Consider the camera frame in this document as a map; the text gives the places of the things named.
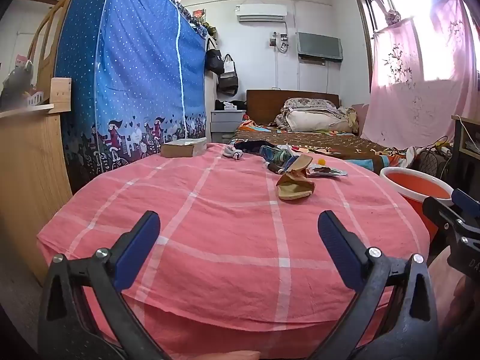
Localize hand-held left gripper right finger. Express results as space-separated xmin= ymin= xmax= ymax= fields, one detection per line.
xmin=311 ymin=210 xmax=439 ymax=360

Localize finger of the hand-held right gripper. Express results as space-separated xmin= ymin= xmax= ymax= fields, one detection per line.
xmin=422 ymin=196 xmax=473 ymax=246
xmin=451 ymin=188 xmax=480 ymax=218

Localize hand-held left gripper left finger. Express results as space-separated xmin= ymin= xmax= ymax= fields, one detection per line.
xmin=37 ymin=211 xmax=171 ymax=360

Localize orange bucket with white rim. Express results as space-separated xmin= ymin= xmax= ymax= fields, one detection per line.
xmin=379 ymin=166 xmax=455 ymax=244

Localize silver foil wrapper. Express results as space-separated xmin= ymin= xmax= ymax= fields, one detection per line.
xmin=307 ymin=167 xmax=349 ymax=178

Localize tan paper sleeve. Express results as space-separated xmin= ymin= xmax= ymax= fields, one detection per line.
xmin=287 ymin=154 xmax=314 ymax=175

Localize blue green packet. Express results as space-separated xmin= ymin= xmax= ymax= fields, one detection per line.
xmin=259 ymin=145 xmax=297 ymax=166

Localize black plastic bag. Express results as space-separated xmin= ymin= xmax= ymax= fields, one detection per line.
xmin=230 ymin=140 xmax=280 ymax=154

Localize person's right hand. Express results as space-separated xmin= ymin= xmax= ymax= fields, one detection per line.
xmin=448 ymin=279 xmax=480 ymax=349

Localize person's left hand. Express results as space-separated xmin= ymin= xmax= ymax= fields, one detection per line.
xmin=197 ymin=350 xmax=262 ymax=360

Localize black quilted case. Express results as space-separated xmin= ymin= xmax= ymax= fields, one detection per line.
xmin=414 ymin=146 xmax=452 ymax=179

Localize dark desk with wooden shelf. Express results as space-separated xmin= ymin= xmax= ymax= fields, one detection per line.
xmin=451 ymin=114 xmax=480 ymax=181

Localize pink checked blanket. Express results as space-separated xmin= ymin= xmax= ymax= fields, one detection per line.
xmin=37 ymin=142 xmax=431 ymax=360

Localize colourful patterned bed quilt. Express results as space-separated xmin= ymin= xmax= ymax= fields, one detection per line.
xmin=234 ymin=120 xmax=417 ymax=175

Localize flat cardboard box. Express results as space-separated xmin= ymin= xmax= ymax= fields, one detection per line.
xmin=160 ymin=137 xmax=208 ymax=158

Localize pink embroidered hanging sheet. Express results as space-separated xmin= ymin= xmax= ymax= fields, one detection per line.
xmin=360 ymin=0 xmax=480 ymax=151

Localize pale yellow cloth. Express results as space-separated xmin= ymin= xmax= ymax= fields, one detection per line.
xmin=337 ymin=107 xmax=359 ymax=132

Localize cream pillow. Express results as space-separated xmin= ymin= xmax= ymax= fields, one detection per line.
xmin=275 ymin=109 xmax=349 ymax=133

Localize wooden cabinet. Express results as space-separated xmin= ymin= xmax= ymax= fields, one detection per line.
xmin=0 ymin=103 xmax=74 ymax=286

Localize floral pillow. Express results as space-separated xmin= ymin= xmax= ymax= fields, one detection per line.
xmin=283 ymin=98 xmax=338 ymax=111

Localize grey nightstand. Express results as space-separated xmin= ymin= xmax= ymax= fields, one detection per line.
xmin=210 ymin=109 xmax=246 ymax=143

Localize brown wooden headboard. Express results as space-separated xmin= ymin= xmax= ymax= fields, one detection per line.
xmin=246 ymin=89 xmax=340 ymax=124

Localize small wooden board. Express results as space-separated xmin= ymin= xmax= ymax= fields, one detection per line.
xmin=50 ymin=77 xmax=72 ymax=112

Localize small white basket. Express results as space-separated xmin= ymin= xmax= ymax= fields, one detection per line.
xmin=22 ymin=91 xmax=46 ymax=106

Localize blue dotted fabric wardrobe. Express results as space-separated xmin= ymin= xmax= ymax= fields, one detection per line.
xmin=54 ymin=0 xmax=208 ymax=186

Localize grey black tote bag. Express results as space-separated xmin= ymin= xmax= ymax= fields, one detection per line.
xmin=217 ymin=54 xmax=239 ymax=96

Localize black handbag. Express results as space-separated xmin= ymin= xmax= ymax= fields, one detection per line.
xmin=205 ymin=39 xmax=225 ymax=76

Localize grey rounded ornament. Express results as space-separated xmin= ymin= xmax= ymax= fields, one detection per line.
xmin=0 ymin=60 xmax=34 ymax=111

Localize white air conditioner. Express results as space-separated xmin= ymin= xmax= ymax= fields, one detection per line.
xmin=235 ymin=4 xmax=288 ymax=22

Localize white cable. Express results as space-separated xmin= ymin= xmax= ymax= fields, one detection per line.
xmin=459 ymin=118 xmax=478 ymax=140

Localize wall mounted television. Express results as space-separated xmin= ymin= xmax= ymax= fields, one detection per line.
xmin=297 ymin=32 xmax=343 ymax=62

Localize wall outlet with plugs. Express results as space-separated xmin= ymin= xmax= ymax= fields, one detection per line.
xmin=268 ymin=32 xmax=289 ymax=53

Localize wooden shelf frame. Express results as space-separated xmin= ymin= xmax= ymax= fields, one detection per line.
xmin=28 ymin=0 xmax=76 ymax=102

